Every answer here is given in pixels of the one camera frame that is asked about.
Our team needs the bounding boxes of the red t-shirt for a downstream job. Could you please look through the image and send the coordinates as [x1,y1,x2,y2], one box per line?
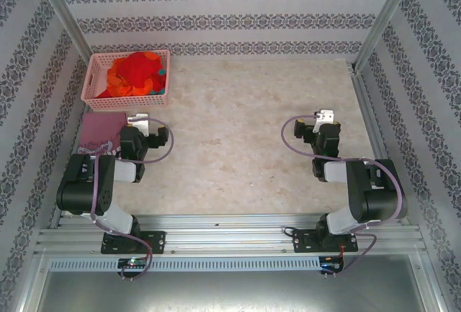
[97,51,169,99]

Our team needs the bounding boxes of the mauve printed t-shirt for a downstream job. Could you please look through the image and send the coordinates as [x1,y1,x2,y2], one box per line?
[78,112,127,156]

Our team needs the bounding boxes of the pink plastic basket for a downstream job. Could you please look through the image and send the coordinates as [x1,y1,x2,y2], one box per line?
[81,49,171,111]

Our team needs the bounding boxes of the orange t-shirt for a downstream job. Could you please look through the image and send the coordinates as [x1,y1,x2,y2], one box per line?
[105,58,154,97]

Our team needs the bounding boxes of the teal t-shirt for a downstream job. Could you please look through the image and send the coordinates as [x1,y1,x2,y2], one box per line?
[150,68,167,96]

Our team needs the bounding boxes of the small circuit board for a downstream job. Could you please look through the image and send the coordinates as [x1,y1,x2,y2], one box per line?
[320,254,345,273]
[117,257,151,269]

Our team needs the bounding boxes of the aluminium mounting rails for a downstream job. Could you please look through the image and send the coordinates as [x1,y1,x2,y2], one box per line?
[34,213,424,255]

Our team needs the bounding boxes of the grey metal sheet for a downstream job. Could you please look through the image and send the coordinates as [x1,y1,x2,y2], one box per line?
[21,268,447,312]

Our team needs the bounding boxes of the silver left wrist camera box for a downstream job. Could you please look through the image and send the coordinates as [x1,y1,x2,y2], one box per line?
[126,112,151,137]

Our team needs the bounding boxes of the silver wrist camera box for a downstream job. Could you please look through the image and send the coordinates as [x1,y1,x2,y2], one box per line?
[126,112,151,137]
[312,109,336,133]

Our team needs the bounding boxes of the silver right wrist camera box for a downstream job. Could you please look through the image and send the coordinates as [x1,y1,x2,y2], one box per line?
[312,109,336,133]

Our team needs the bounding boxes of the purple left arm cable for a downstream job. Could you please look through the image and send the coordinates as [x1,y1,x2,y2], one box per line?
[89,116,175,281]

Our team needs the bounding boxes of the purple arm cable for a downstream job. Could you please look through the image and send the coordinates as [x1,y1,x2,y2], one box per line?
[89,116,175,281]
[282,115,404,280]

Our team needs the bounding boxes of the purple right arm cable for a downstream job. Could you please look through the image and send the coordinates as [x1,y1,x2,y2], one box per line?
[282,115,404,280]

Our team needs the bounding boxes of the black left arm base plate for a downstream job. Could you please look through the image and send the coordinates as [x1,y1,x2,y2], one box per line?
[100,231,166,255]

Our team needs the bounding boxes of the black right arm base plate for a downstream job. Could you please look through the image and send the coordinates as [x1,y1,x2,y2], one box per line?
[292,228,359,254]

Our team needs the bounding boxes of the aluminium frame post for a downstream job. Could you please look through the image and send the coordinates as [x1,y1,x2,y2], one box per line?
[351,0,422,73]
[28,0,97,68]

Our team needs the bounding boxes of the slotted grey cable duct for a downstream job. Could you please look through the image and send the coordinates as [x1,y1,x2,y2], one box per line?
[48,257,321,272]

